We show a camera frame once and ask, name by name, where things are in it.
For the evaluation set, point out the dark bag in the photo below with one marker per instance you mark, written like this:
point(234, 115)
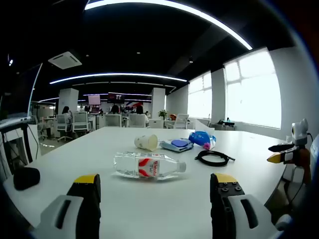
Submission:
point(225, 122)

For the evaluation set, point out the row of white office chairs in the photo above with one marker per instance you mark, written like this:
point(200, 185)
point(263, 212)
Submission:
point(81, 122)

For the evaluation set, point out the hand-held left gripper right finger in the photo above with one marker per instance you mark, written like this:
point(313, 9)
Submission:
point(224, 206)

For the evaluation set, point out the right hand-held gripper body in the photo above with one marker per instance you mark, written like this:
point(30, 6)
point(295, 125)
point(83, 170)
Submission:
point(300, 132)

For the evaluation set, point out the white office chair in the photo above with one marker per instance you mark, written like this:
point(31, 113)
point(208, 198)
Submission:
point(292, 173)

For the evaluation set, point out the blue wet wipes pack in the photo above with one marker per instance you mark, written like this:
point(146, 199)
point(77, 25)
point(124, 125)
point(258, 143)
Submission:
point(167, 145)

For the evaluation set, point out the ceiling air conditioner unit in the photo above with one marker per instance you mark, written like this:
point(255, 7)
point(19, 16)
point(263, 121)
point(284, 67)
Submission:
point(65, 60)

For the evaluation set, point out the dark wall screen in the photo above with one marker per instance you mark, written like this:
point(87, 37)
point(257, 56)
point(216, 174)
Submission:
point(115, 97)

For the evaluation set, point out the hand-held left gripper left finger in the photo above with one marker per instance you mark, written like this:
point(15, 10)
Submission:
point(84, 199)

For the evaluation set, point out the side desk black legs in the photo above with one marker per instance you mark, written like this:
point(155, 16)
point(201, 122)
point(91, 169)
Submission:
point(25, 139)

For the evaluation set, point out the black pouch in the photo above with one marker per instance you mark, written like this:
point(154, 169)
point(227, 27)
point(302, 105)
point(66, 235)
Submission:
point(26, 178)

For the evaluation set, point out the large dark screen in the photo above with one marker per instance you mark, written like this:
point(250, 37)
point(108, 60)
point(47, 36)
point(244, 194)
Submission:
point(22, 94)

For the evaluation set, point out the potted green plant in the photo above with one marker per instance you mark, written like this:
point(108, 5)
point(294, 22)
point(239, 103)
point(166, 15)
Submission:
point(162, 114)

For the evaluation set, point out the pink wall screen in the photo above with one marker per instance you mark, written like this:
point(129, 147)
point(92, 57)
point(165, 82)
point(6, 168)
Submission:
point(94, 99)

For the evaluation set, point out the clear plastic water bottle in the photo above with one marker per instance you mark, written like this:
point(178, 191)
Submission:
point(129, 163)

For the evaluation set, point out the ceiling light strip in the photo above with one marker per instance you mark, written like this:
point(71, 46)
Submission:
point(119, 74)

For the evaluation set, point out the smaller bright window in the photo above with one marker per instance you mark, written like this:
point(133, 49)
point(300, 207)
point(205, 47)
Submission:
point(199, 97)

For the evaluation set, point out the long curved ceiling light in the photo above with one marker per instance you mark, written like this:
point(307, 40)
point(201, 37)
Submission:
point(199, 13)

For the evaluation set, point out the blue tissue pack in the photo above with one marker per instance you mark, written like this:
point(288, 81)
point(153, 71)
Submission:
point(199, 138)

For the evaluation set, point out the white paper cup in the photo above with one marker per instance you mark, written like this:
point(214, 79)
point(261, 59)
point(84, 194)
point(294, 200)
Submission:
point(142, 142)

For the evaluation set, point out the large bright window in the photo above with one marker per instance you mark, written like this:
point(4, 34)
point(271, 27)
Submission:
point(251, 92)

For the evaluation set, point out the white tabletop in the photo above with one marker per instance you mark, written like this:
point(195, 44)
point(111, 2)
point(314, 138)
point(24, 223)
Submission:
point(149, 204)

